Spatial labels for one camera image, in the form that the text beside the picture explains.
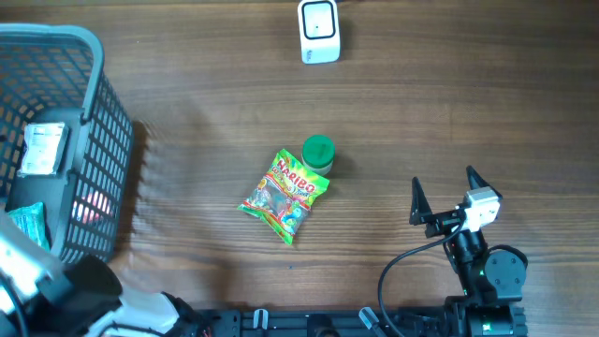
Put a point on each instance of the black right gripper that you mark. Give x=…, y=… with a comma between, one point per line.
x=440, y=222

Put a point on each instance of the green lid plastic jar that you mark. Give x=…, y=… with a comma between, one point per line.
x=318, y=153

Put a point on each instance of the Haribo gummy candy bag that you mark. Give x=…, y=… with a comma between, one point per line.
x=284, y=197

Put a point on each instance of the white paper tissue pack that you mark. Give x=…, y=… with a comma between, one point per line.
x=44, y=147

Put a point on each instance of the teal wet wipes pack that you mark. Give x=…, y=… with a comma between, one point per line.
x=31, y=221

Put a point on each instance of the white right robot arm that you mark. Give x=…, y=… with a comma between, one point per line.
x=491, y=278

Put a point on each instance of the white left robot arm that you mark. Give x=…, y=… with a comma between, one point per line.
x=42, y=296

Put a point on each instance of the white barcode scanner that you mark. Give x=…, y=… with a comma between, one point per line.
x=319, y=31

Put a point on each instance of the grey plastic mesh basket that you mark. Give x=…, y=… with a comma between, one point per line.
x=54, y=74

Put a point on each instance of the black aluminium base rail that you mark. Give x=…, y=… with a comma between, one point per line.
x=409, y=321

